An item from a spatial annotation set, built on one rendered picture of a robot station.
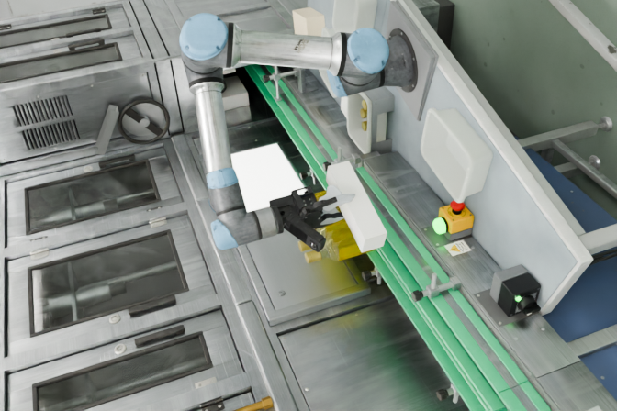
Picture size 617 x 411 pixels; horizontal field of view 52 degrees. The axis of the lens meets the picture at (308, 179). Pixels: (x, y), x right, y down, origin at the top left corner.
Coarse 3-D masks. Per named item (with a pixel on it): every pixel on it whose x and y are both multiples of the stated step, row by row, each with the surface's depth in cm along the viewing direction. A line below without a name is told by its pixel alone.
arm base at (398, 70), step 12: (396, 36) 183; (396, 48) 179; (408, 48) 179; (396, 60) 179; (408, 60) 179; (384, 72) 180; (396, 72) 180; (408, 72) 180; (384, 84) 183; (396, 84) 184; (408, 84) 185
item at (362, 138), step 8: (352, 96) 216; (360, 96) 217; (352, 104) 218; (360, 104) 219; (368, 104) 201; (352, 112) 220; (368, 112) 202; (352, 120) 222; (360, 120) 223; (368, 120) 204; (352, 128) 224; (360, 128) 224; (368, 128) 206; (352, 136) 222; (360, 136) 222; (368, 136) 208; (360, 144) 218; (368, 144) 210; (368, 152) 212
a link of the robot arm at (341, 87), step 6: (330, 72) 180; (378, 72) 179; (330, 78) 183; (336, 78) 176; (342, 78) 175; (378, 78) 180; (336, 84) 177; (342, 84) 177; (348, 84) 176; (354, 84) 175; (360, 84) 175; (366, 84) 177; (372, 84) 181; (378, 84) 182; (336, 90) 178; (342, 90) 178; (348, 90) 179; (354, 90) 179; (360, 90) 180; (366, 90) 183; (342, 96) 182
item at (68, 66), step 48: (144, 0) 302; (0, 48) 270; (48, 48) 267; (96, 48) 268; (144, 48) 261; (0, 96) 239; (48, 96) 247; (96, 96) 254; (144, 96) 262; (192, 96) 268; (0, 144) 251; (48, 144) 259
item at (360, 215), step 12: (336, 168) 166; (348, 168) 166; (336, 180) 164; (348, 180) 164; (348, 192) 162; (360, 192) 162; (348, 204) 159; (360, 204) 159; (348, 216) 160; (360, 216) 157; (372, 216) 157; (360, 228) 155; (372, 228) 155; (384, 228) 155; (360, 240) 156; (372, 240) 155; (384, 240) 157
